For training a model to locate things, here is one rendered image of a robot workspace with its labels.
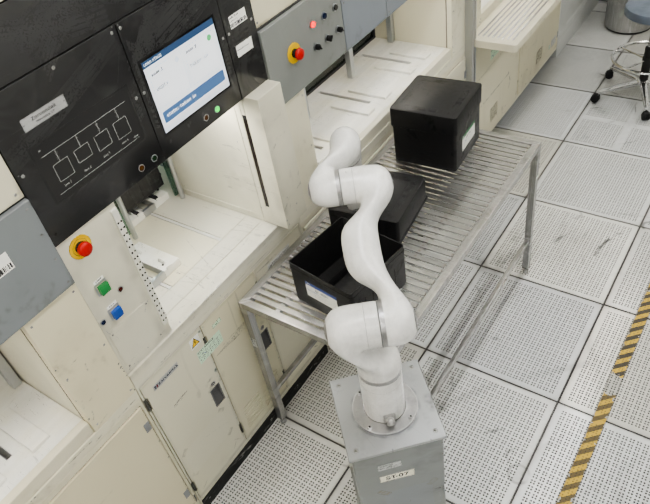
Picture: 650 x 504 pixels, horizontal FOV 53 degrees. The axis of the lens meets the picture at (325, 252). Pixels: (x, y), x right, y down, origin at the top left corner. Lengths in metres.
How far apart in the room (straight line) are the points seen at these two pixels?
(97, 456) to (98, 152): 0.92
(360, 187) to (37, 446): 1.16
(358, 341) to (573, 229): 2.20
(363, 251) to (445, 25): 1.90
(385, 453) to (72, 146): 1.14
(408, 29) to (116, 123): 2.04
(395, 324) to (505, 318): 1.60
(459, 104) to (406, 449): 1.38
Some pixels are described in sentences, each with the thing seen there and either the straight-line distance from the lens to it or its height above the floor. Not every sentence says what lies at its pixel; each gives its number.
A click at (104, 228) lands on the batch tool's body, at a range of 1.84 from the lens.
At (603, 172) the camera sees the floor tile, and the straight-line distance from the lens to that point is 4.06.
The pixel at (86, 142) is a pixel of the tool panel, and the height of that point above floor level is 1.59.
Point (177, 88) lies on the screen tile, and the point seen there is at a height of 1.56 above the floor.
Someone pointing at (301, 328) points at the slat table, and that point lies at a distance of 2.18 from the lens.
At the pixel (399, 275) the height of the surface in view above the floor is 0.82.
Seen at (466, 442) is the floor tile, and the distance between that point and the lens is 2.78.
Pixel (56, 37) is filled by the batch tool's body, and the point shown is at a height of 1.84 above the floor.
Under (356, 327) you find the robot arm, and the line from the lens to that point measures 1.61.
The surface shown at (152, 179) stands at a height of 0.99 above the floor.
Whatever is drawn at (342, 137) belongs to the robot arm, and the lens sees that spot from 1.84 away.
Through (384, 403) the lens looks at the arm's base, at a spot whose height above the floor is 0.87.
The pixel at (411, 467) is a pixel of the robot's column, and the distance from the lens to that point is 2.00.
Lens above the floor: 2.38
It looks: 42 degrees down
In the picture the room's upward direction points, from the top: 11 degrees counter-clockwise
